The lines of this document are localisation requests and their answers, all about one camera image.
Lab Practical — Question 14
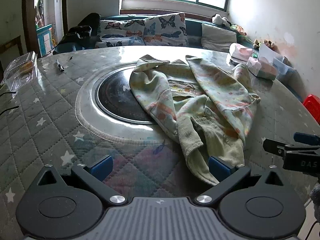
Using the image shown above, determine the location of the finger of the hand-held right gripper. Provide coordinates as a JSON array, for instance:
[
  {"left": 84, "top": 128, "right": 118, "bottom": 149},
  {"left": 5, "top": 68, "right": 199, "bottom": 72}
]
[
  {"left": 263, "top": 139, "right": 320, "bottom": 155},
  {"left": 294, "top": 132, "right": 320, "bottom": 144}
]

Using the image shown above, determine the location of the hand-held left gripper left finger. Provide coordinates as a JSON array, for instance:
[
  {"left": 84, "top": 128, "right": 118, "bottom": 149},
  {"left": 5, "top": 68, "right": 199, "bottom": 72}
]
[{"left": 37, "top": 155, "right": 127, "bottom": 207}]

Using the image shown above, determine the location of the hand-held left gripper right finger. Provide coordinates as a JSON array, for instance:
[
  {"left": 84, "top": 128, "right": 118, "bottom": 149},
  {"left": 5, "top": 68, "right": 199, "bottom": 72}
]
[{"left": 195, "top": 156, "right": 284, "bottom": 207}]

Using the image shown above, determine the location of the pastel patterned baby jacket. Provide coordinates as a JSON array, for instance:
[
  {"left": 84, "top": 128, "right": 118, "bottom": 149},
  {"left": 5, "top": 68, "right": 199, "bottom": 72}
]
[{"left": 129, "top": 54, "right": 261, "bottom": 186}]

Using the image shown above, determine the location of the person's right forearm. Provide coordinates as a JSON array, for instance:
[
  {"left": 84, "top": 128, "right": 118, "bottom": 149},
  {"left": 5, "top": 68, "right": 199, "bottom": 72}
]
[{"left": 309, "top": 182, "right": 320, "bottom": 220}]

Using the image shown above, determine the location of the red plastic stool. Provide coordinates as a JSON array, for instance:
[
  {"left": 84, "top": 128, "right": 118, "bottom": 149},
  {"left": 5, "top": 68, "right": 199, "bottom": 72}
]
[{"left": 302, "top": 94, "right": 320, "bottom": 124}]

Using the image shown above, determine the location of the round black table stove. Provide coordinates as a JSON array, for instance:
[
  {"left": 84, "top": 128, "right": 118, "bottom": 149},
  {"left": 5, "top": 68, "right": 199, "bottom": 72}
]
[{"left": 94, "top": 66, "right": 160, "bottom": 125}]

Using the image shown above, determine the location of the clear plastic storage box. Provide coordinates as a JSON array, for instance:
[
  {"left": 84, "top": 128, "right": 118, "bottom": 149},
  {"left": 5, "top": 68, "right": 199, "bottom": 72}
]
[{"left": 272, "top": 56, "right": 294, "bottom": 80}]

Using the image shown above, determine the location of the pink white tissue pack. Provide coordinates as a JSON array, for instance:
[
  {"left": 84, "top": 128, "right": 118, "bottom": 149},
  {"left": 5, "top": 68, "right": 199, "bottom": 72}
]
[{"left": 229, "top": 43, "right": 254, "bottom": 61}]

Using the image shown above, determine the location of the orange green plush toy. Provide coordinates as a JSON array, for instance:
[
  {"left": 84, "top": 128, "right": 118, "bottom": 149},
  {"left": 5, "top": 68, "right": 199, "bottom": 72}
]
[{"left": 231, "top": 24, "right": 248, "bottom": 36}]

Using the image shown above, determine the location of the grey pillow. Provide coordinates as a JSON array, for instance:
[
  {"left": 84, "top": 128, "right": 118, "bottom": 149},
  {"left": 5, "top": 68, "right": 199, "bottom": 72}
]
[{"left": 201, "top": 23, "right": 237, "bottom": 53}]

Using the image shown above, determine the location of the clear plastic container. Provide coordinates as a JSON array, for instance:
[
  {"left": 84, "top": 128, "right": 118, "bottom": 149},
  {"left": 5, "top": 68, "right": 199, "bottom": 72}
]
[{"left": 0, "top": 51, "right": 38, "bottom": 92}]

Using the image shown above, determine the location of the dark cloth heap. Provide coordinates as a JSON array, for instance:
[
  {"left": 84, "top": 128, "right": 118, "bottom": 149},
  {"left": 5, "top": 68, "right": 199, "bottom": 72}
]
[{"left": 58, "top": 13, "right": 102, "bottom": 52}]

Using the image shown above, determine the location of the white plush toy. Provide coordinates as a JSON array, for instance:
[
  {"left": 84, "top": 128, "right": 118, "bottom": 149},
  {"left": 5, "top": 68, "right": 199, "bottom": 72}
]
[{"left": 212, "top": 14, "right": 230, "bottom": 27}]

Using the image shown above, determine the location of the blue cabinet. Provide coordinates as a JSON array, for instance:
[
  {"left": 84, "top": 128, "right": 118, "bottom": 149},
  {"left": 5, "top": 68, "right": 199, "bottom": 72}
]
[{"left": 36, "top": 24, "right": 54, "bottom": 57}]

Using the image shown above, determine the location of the teal sofa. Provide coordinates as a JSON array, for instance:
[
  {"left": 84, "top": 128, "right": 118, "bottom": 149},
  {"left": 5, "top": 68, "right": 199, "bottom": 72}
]
[{"left": 52, "top": 15, "right": 253, "bottom": 55}]

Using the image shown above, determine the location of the brown wooden frame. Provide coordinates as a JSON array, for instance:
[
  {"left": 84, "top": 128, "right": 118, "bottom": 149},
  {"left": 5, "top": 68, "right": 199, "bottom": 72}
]
[{"left": 0, "top": 35, "right": 24, "bottom": 78}]

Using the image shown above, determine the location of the dark wooden door frame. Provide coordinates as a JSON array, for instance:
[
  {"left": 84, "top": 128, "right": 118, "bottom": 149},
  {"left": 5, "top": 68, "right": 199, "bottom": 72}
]
[{"left": 22, "top": 0, "right": 68, "bottom": 58}]

